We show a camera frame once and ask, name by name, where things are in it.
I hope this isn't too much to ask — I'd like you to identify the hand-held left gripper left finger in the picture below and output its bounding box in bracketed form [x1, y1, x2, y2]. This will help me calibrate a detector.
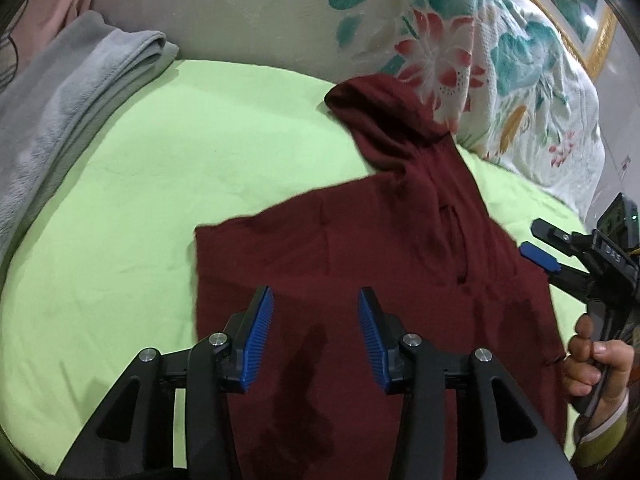
[55, 286, 274, 480]

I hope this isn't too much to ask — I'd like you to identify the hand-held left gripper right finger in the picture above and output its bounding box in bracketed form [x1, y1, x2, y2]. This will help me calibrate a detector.
[356, 287, 576, 480]

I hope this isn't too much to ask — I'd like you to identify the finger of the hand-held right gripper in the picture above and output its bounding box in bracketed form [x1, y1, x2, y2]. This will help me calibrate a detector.
[519, 241, 592, 307]
[531, 218, 594, 262]

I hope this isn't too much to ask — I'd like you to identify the dark red sweater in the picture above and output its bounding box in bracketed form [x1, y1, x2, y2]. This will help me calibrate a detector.
[192, 74, 569, 480]

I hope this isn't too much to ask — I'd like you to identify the person's right forearm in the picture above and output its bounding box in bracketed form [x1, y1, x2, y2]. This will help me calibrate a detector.
[571, 390, 635, 470]

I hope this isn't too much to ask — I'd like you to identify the person's right hand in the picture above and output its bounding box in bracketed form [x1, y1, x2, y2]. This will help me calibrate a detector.
[561, 313, 635, 402]

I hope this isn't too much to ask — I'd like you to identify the light green bed sheet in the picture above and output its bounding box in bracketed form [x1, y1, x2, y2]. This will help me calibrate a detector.
[0, 57, 588, 480]

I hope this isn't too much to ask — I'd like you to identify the floral white pillow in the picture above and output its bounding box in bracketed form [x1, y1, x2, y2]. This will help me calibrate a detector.
[92, 0, 601, 222]

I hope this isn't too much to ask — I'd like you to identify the gold-framed landscape painting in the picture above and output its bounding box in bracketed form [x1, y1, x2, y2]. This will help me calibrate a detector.
[480, 0, 619, 82]

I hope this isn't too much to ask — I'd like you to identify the grey folded blanket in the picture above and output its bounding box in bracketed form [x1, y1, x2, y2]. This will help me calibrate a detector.
[0, 10, 180, 272]

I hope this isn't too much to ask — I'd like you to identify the pink heart-print quilt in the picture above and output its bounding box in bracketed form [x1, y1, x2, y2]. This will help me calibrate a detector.
[9, 0, 101, 83]

